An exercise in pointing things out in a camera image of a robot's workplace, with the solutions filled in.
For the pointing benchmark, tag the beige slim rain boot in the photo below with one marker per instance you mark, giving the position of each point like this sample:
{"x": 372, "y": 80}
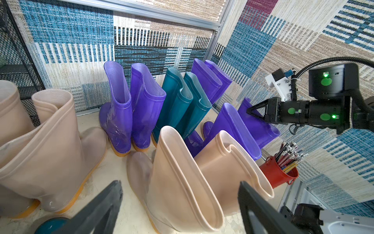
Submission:
{"x": 52, "y": 162}

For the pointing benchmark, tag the red pencil cup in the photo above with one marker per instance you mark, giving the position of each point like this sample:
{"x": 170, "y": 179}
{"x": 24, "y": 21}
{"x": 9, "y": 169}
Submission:
{"x": 282, "y": 167}

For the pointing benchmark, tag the beige tall rain boot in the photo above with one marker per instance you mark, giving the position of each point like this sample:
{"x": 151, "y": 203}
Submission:
{"x": 15, "y": 122}

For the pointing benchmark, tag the purple tall rain boot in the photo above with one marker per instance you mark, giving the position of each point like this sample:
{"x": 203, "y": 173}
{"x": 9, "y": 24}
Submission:
{"x": 115, "y": 117}

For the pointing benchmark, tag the beige short rain boot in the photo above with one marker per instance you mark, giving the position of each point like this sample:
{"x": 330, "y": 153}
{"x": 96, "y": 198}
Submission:
{"x": 172, "y": 189}

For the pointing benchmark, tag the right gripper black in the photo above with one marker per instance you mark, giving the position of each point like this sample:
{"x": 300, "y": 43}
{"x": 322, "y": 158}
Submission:
{"x": 271, "y": 106}

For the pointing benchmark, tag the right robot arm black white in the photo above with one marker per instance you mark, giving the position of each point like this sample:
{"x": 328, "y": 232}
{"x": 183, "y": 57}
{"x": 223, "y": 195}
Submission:
{"x": 324, "y": 94}

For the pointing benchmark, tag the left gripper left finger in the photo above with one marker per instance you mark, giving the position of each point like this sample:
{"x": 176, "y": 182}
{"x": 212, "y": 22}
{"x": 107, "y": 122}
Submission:
{"x": 98, "y": 216}

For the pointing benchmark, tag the large teal rain boot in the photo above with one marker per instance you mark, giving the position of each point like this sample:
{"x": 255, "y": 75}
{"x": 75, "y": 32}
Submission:
{"x": 51, "y": 225}

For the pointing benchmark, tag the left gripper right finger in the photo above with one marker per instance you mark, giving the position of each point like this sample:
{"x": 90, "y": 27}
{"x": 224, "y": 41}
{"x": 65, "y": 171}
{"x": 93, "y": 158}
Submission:
{"x": 263, "y": 213}

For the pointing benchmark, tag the purple short rain boot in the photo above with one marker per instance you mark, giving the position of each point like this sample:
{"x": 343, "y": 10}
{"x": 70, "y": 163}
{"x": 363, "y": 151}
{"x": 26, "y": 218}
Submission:
{"x": 229, "y": 120}

